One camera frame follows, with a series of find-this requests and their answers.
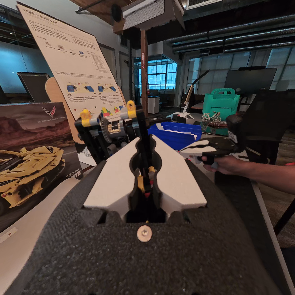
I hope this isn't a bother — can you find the person's right forearm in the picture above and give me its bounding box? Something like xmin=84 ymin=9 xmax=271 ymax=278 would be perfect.
xmin=247 ymin=160 xmax=295 ymax=194

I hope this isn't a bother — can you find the white vent grille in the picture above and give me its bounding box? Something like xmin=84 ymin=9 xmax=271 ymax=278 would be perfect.
xmin=185 ymin=0 xmax=223 ymax=10

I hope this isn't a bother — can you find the teal felt bag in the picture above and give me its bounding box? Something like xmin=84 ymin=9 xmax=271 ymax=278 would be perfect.
xmin=202 ymin=88 xmax=241 ymax=116

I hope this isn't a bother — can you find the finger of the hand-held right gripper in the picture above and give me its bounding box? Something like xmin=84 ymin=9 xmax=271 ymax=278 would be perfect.
xmin=187 ymin=139 xmax=210 ymax=148
xmin=179 ymin=145 xmax=217 ymax=164

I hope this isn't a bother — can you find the empty wooden board stand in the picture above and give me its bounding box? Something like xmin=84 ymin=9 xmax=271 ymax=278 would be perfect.
xmin=172 ymin=69 xmax=210 ymax=119

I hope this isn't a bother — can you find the open lego instruction booklet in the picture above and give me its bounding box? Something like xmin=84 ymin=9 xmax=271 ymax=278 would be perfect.
xmin=0 ymin=177 xmax=81 ymax=288

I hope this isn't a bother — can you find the black swivel chair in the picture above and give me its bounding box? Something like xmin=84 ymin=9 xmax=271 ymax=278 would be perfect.
xmin=240 ymin=90 xmax=295 ymax=165

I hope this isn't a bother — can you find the white ceiling projector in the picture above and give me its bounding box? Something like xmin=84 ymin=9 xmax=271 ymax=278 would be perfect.
xmin=112 ymin=0 xmax=186 ymax=35

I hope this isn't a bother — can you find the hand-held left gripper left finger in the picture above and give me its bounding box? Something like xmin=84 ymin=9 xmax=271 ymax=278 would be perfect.
xmin=83 ymin=137 xmax=141 ymax=218

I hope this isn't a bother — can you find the white wire bicycle model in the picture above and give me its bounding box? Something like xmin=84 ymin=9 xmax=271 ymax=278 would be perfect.
xmin=201 ymin=111 xmax=222 ymax=122

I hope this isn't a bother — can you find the wooden board instruction sheet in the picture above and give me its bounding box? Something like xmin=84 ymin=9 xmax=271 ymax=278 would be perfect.
xmin=17 ymin=2 xmax=128 ymax=144

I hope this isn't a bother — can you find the person's right hand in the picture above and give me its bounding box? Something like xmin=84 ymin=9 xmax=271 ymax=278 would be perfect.
xmin=201 ymin=154 xmax=251 ymax=177

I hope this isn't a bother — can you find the black slim pole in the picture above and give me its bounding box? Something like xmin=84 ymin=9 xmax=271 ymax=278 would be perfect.
xmin=127 ymin=39 xmax=134 ymax=102

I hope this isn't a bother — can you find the black glossy panel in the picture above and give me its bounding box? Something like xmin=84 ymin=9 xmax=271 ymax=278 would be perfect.
xmin=199 ymin=121 xmax=231 ymax=136

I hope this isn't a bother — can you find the lego set cardboard box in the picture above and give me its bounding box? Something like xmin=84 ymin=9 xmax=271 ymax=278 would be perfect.
xmin=0 ymin=102 xmax=84 ymax=233

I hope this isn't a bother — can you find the blue plastic bin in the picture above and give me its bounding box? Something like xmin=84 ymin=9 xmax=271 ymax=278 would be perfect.
xmin=148 ymin=121 xmax=202 ymax=151

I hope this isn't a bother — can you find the white rounded pad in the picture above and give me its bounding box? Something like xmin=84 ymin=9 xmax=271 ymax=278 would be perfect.
xmin=77 ymin=146 xmax=98 ymax=167

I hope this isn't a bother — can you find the black yellow lego car chassis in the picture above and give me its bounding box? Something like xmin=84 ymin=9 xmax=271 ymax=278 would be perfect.
xmin=74 ymin=100 xmax=172 ymax=223

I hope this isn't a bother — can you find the white cabinet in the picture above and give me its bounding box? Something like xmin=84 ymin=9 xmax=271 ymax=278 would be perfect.
xmin=147 ymin=96 xmax=160 ymax=114

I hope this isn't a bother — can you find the large dark wall screen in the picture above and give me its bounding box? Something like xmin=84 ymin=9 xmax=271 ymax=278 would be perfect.
xmin=224 ymin=66 xmax=278 ymax=95

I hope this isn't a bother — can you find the black round ceiling speaker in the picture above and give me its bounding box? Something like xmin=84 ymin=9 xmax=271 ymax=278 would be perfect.
xmin=111 ymin=4 xmax=122 ymax=23

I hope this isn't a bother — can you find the wooden pillar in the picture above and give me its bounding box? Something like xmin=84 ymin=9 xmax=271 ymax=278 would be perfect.
xmin=140 ymin=30 xmax=148 ymax=111

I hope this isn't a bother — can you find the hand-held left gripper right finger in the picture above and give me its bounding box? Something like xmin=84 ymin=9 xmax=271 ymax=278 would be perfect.
xmin=150 ymin=134 xmax=208 ymax=214

